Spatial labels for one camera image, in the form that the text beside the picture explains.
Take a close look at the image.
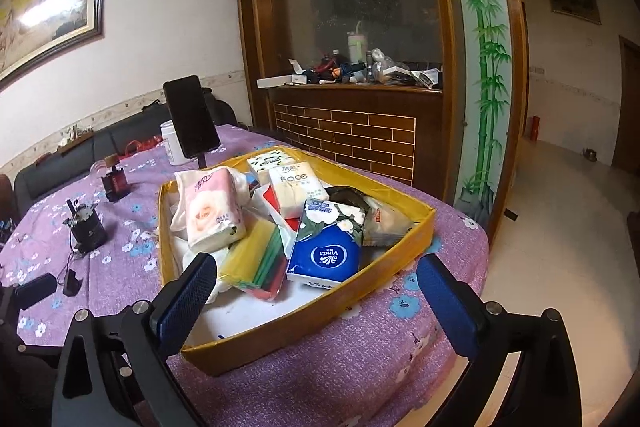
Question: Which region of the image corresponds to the pile of countertop clutter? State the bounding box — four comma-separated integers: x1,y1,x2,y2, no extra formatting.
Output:
287,49,445,90

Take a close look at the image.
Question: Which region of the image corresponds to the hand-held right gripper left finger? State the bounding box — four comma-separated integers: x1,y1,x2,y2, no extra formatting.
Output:
52,251,218,427

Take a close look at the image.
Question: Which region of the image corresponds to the pale green bottle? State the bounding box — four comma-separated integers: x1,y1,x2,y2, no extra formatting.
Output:
347,21,370,65

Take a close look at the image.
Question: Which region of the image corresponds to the white plastic jar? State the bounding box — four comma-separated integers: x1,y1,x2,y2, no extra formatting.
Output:
160,120,188,166

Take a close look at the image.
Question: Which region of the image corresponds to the red black small device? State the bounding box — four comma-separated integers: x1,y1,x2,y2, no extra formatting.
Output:
100,154,133,202

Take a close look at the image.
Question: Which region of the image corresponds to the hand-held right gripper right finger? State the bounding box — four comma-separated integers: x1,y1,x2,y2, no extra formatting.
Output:
416,253,583,427

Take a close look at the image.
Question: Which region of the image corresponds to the pink tissue pack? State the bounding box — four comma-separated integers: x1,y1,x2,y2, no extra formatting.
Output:
174,168,248,254

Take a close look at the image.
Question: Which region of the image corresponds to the red bag on sofa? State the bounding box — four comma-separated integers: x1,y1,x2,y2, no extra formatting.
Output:
125,136,163,155

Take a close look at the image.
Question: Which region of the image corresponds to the blue floral tissue pack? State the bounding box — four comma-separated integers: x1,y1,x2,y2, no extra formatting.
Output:
286,199,371,290

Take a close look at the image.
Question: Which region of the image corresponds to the wooden cabinet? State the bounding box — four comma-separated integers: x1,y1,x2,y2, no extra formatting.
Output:
232,0,531,248

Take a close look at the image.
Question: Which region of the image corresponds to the yellow green sponge pack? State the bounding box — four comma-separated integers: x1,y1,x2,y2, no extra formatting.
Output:
217,219,291,303

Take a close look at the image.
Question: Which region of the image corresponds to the black electric motor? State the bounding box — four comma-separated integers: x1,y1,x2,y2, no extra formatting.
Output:
62,199,108,255

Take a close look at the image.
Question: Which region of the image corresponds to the beige tissue pack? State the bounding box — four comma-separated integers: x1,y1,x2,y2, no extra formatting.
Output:
268,162,331,220

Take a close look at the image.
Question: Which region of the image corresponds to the brown chair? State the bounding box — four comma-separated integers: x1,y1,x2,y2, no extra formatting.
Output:
0,173,15,233

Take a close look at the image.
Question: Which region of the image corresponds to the dark framed wall picture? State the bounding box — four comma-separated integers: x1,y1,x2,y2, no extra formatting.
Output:
545,0,602,25

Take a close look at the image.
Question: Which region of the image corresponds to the white flat box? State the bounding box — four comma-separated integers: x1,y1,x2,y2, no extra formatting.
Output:
256,74,308,88

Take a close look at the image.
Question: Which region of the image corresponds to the framed horse painting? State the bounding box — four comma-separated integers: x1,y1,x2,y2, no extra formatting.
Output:
0,0,112,92

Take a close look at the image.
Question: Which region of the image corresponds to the wooden tea tray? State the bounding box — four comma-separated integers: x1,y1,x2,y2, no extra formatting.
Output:
56,124,96,155

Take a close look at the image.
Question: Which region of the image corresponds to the black snack packet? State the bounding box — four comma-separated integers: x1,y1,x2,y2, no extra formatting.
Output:
326,185,373,214

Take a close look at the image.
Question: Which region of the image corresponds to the clear plastic bag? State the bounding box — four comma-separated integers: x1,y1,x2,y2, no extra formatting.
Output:
370,48,396,80

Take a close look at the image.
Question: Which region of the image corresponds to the black power adapter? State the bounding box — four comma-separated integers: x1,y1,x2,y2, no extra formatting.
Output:
61,271,83,298

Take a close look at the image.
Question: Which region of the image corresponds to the yellow cardboard box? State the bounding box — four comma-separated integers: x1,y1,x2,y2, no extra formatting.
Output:
157,146,436,378

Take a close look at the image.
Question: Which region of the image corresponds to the white packet with red print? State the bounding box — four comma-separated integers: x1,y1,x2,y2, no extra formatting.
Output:
362,199,416,248

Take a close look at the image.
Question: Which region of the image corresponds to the purple floral tablecloth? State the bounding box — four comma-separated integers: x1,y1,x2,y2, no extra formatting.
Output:
0,123,491,427

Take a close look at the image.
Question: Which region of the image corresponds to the black smartphone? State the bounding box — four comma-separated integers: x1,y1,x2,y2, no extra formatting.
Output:
163,75,222,159

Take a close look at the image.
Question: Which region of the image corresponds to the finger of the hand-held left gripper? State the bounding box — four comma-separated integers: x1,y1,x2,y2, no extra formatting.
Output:
0,273,57,310

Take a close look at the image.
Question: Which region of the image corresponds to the bamboo painted glass panel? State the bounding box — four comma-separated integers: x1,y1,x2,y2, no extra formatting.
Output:
442,0,516,218

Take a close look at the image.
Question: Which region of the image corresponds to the lemon print tissue pack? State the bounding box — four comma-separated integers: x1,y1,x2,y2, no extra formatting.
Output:
246,151,301,175

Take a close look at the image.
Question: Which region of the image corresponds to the black sofa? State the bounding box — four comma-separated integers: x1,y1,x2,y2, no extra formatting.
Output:
12,99,238,202

